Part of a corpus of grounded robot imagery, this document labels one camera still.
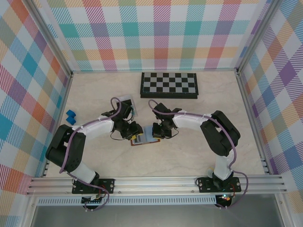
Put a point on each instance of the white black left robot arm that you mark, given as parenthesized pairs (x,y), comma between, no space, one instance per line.
(94,127)

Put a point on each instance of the small circuit board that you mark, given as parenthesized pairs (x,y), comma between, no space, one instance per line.
(93,201)
(226,198)

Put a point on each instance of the aluminium side rail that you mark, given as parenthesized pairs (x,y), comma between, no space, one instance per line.
(251,118)

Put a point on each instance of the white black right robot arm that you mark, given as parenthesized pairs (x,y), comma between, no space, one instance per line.
(189,120)

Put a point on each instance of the grey card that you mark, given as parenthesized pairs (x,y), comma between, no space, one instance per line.
(139,139)

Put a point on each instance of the silver numbered card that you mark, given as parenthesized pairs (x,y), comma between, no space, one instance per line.
(124,98)

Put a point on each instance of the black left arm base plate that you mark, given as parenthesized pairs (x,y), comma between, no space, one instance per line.
(106,185)

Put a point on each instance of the folding black chessboard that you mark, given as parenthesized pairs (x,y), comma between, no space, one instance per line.
(168,82)

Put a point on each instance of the brown leather card holder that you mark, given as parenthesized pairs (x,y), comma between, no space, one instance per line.
(148,134)

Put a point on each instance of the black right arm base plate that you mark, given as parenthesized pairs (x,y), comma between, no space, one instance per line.
(203,184)

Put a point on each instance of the teal card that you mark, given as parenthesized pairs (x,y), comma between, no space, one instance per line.
(134,113)

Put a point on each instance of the blue toy block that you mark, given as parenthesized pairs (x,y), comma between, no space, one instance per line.
(71,117)

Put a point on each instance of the aluminium mounting rail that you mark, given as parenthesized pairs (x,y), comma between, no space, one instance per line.
(154,184)

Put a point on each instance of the aluminium frame post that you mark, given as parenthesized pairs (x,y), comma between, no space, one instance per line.
(50,39)
(258,35)

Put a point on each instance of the teal box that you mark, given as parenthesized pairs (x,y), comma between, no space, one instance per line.
(134,104)

